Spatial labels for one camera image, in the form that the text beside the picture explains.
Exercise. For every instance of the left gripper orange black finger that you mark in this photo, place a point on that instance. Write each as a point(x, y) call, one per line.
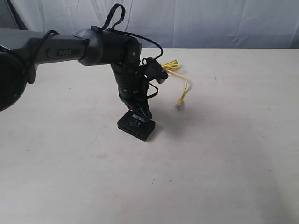
point(141, 109)

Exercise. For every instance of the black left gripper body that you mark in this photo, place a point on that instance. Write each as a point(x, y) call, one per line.
point(130, 85)

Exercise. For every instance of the small black box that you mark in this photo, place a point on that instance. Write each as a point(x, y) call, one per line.
point(136, 126)

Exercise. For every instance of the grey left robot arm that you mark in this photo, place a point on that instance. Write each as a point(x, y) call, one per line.
point(22, 51)

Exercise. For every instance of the white backdrop curtain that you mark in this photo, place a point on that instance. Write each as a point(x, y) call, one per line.
point(176, 23)

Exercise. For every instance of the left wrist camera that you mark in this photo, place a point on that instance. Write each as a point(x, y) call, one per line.
point(153, 70)

